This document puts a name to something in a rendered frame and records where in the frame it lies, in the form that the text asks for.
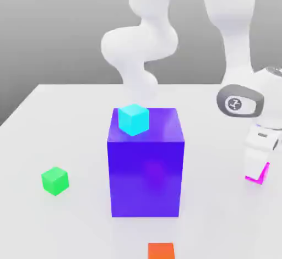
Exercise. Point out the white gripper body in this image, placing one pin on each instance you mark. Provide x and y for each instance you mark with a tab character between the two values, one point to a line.
254	163

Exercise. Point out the small magenta cube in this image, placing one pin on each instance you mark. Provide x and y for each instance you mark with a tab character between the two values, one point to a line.
262	176

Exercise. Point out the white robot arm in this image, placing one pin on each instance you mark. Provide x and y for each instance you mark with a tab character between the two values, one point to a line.
154	43

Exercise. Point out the small orange cube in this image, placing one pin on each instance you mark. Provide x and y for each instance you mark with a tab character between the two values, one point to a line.
161	251

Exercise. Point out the small cyan cube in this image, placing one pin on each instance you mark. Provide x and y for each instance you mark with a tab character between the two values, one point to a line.
133	119

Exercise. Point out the small green cube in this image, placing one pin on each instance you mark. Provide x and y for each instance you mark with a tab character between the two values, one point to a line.
55	181

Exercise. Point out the large blue box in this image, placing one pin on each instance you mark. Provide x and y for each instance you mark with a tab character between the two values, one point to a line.
145	175

